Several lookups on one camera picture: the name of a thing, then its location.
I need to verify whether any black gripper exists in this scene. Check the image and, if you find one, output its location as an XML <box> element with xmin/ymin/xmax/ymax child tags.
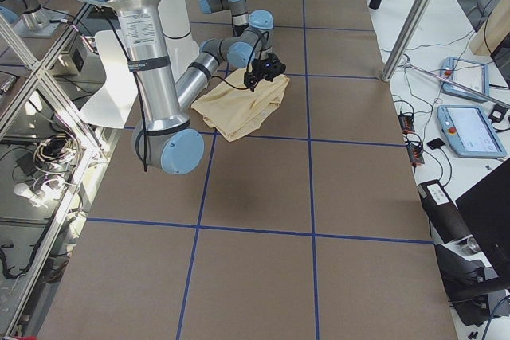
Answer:
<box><xmin>243</xmin><ymin>53</ymin><xmax>286</xmax><ymax>92</ymax></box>

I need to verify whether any cream long sleeve shirt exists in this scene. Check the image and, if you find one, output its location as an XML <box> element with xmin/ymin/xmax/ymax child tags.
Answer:
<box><xmin>191</xmin><ymin>68</ymin><xmax>290</xmax><ymax>142</ymax></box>

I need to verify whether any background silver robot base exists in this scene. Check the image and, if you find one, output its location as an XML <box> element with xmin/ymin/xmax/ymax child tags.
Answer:
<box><xmin>1</xmin><ymin>0</ymin><xmax>57</xmax><ymax>38</ymax></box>

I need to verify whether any orange black connector box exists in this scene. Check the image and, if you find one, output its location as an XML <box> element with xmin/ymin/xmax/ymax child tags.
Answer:
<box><xmin>398</xmin><ymin>113</ymin><xmax>415</xmax><ymax>135</ymax></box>

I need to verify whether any far blue teach pendant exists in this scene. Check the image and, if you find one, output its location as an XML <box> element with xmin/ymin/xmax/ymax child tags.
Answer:
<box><xmin>440</xmin><ymin>57</ymin><xmax>489</xmax><ymax>103</ymax></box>

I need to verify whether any blue teach pendant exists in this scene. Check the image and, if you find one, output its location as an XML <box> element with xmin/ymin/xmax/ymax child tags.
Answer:
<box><xmin>437</xmin><ymin>105</ymin><xmax>507</xmax><ymax>159</ymax></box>
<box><xmin>440</xmin><ymin>57</ymin><xmax>489</xmax><ymax>103</ymax></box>

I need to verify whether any near blue teach pendant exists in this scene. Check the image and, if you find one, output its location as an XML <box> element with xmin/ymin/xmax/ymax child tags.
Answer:
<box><xmin>437</xmin><ymin>105</ymin><xmax>507</xmax><ymax>159</ymax></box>

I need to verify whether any metal grabber stick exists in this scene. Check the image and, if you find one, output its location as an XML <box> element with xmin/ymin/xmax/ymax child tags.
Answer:
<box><xmin>402</xmin><ymin>59</ymin><xmax>489</xmax><ymax>101</ymax></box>

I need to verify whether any black cylinder device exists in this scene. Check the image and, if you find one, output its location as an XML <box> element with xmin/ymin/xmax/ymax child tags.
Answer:
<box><xmin>417</xmin><ymin>180</ymin><xmax>471</xmax><ymax>243</ymax></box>

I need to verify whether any black computer monitor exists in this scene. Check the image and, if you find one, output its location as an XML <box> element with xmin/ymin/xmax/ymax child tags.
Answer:
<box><xmin>456</xmin><ymin>161</ymin><xmax>509</xmax><ymax>276</ymax></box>

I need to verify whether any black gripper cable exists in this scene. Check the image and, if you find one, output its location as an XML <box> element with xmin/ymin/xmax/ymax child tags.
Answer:
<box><xmin>133</xmin><ymin>29</ymin><xmax>272</xmax><ymax>174</ymax></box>

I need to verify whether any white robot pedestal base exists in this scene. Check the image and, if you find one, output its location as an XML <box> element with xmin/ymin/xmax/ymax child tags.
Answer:
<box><xmin>159</xmin><ymin>0</ymin><xmax>198</xmax><ymax>76</ymax></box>

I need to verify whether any aluminium frame post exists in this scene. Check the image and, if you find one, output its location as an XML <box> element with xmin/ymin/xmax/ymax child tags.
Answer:
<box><xmin>381</xmin><ymin>0</ymin><xmax>431</xmax><ymax>82</ymax></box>

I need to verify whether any tangled cable bundle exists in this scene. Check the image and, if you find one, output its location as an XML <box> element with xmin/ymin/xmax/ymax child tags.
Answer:
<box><xmin>32</xmin><ymin>135</ymin><xmax>87</xmax><ymax>176</ymax></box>

